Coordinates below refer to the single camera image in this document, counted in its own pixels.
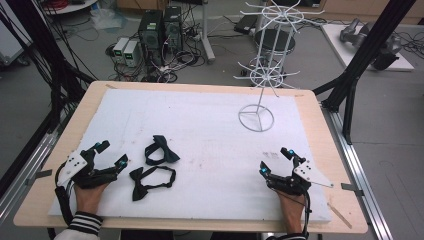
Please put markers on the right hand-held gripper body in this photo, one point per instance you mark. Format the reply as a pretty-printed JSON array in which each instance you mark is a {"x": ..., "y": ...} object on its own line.
[{"x": 308, "y": 171}]

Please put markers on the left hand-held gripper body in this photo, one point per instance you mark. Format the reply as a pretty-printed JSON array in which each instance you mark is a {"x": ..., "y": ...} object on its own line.
[{"x": 77, "y": 165}]

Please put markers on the black bow tie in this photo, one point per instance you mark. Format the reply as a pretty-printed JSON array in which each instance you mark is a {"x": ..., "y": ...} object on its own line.
[
  {"x": 165, "y": 148},
  {"x": 138, "y": 186}
]

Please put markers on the person's left hand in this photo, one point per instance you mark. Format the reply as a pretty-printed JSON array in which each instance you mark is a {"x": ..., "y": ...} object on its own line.
[{"x": 88, "y": 200}]

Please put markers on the person's right hand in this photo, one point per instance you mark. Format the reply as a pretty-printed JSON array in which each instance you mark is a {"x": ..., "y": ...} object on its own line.
[{"x": 294, "y": 213}]

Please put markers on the metal table clamp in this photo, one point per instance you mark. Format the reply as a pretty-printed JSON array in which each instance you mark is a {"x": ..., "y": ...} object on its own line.
[
  {"x": 351, "y": 189},
  {"x": 38, "y": 175}
]

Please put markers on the thin wooden stick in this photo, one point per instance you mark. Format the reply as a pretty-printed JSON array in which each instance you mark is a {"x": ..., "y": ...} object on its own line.
[{"x": 340, "y": 216}]

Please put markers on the white foam mat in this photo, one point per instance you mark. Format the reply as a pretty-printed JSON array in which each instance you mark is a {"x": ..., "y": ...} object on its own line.
[{"x": 206, "y": 133}]

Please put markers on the white power supply unit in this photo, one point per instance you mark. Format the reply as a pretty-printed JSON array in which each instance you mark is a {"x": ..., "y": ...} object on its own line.
[
  {"x": 120, "y": 48},
  {"x": 131, "y": 53}
]

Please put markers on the black round stool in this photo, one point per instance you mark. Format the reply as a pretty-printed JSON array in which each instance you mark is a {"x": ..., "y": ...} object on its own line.
[{"x": 286, "y": 41}]

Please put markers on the white platform board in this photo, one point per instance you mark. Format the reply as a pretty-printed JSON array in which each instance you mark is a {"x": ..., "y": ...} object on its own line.
[{"x": 336, "y": 43}]

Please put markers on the black computer tower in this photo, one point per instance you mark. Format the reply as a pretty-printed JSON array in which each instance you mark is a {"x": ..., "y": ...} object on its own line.
[
  {"x": 173, "y": 28},
  {"x": 150, "y": 36}
]

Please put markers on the clear plastic bag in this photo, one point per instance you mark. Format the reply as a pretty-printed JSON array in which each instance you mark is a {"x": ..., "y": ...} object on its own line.
[{"x": 106, "y": 18}]

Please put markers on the black flat box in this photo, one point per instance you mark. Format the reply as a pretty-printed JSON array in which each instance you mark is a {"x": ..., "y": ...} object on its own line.
[{"x": 245, "y": 24}]

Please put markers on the grey metal stand leg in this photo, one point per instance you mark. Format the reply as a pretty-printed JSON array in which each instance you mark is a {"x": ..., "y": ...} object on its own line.
[{"x": 207, "y": 40}]

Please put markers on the round white table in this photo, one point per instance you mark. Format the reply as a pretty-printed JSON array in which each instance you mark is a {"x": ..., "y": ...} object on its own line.
[{"x": 73, "y": 7}]

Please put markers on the aluminium rail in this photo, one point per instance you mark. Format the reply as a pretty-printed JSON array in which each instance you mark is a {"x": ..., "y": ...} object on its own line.
[
  {"x": 26, "y": 170},
  {"x": 360, "y": 173}
]

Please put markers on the black metal frame strut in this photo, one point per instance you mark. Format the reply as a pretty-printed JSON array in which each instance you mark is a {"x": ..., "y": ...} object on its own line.
[
  {"x": 46, "y": 56},
  {"x": 363, "y": 56}
]

